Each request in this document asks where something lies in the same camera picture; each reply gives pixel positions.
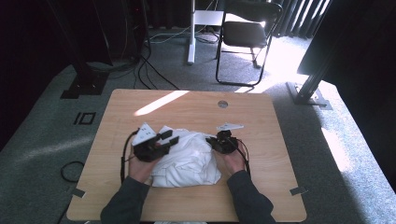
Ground white pleated skirt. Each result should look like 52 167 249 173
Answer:
150 125 222 189

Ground grey pleated curtain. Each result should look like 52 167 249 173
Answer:
274 0 331 40

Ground white floor cable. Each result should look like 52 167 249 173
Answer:
148 24 219 45

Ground person's right hand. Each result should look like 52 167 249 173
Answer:
214 139 248 178

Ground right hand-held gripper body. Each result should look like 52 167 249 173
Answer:
216 122 245 155

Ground white desk frame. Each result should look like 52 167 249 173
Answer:
187 0 225 65

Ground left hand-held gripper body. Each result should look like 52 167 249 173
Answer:
131 122 171 162

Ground black metal stand flat base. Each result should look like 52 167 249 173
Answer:
46 0 110 100

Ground person's left hand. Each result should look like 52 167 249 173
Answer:
128 148 163 184

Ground black metal stand grey base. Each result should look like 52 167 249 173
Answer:
286 43 333 110

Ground coiled black cable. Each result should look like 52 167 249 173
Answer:
60 161 86 183

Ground hand-held gripper cable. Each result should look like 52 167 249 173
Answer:
233 138 251 178
120 129 139 185

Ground left hand-held gripper cable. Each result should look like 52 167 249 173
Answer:
120 129 139 185

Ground black floor cables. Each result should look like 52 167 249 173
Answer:
134 31 180 91

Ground black folding chair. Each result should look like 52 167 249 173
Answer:
215 0 284 88

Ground black curtain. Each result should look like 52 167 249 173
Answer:
297 0 396 190

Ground right hand-held gripper cable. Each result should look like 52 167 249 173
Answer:
233 138 251 178

